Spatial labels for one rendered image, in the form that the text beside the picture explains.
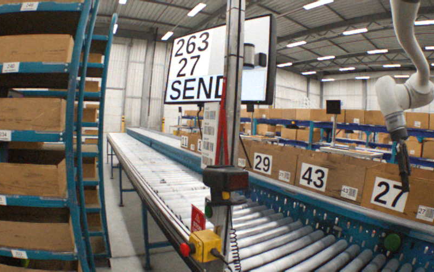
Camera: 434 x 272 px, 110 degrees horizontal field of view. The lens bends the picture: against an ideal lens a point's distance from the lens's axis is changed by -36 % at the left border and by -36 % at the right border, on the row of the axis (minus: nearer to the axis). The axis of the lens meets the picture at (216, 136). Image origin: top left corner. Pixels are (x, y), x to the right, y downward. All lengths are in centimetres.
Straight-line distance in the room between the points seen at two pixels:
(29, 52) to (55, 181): 41
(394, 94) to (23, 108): 125
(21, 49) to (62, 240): 63
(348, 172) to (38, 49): 123
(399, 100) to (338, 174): 42
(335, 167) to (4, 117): 127
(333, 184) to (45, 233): 115
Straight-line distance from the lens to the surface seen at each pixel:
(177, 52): 100
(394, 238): 93
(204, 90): 83
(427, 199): 95
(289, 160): 124
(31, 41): 80
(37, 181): 78
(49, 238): 86
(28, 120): 77
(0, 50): 85
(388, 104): 92
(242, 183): 51
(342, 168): 105
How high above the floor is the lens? 119
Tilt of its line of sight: 4 degrees down
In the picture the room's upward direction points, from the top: 3 degrees clockwise
